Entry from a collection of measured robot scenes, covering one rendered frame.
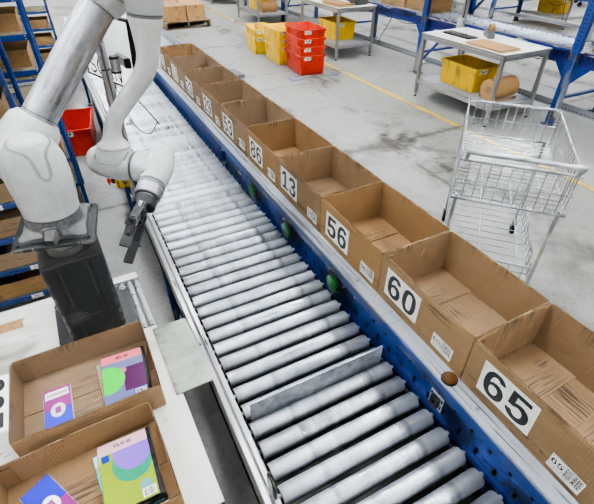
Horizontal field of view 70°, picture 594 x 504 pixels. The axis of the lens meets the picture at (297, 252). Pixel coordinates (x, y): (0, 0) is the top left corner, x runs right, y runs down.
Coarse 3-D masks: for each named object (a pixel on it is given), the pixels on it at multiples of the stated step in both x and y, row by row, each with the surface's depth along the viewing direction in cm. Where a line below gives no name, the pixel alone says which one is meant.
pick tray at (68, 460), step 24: (144, 408) 117; (96, 432) 113; (120, 432) 118; (24, 456) 105; (48, 456) 109; (72, 456) 113; (168, 456) 105; (0, 480) 104; (24, 480) 109; (72, 480) 109; (96, 480) 109; (168, 480) 109
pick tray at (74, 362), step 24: (96, 336) 136; (120, 336) 140; (144, 336) 140; (24, 360) 128; (48, 360) 132; (72, 360) 136; (96, 360) 139; (24, 384) 131; (48, 384) 131; (72, 384) 131; (96, 384) 131; (24, 408) 125; (96, 408) 125; (120, 408) 118; (24, 432) 119; (48, 432) 111; (72, 432) 115
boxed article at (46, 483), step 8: (40, 480) 108; (48, 480) 108; (32, 488) 106; (40, 488) 106; (48, 488) 106; (56, 488) 106; (24, 496) 105; (32, 496) 105; (40, 496) 105; (48, 496) 105; (56, 496) 105; (64, 496) 105
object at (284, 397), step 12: (348, 360) 133; (360, 360) 135; (372, 360) 139; (324, 372) 129; (336, 372) 133; (348, 372) 136; (300, 384) 127; (312, 384) 130; (324, 384) 133; (276, 396) 124; (288, 396) 127; (300, 396) 130; (252, 408) 122; (264, 408) 125; (276, 408) 128; (252, 420) 125
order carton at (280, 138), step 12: (288, 120) 228; (252, 132) 222; (264, 132) 225; (276, 132) 228; (288, 132) 232; (300, 132) 228; (312, 132) 217; (264, 144) 202; (276, 144) 233; (288, 144) 236; (300, 144) 232; (312, 144) 220; (324, 144) 209; (264, 156) 206; (276, 156) 193; (264, 168) 211; (276, 168) 197; (276, 180) 201
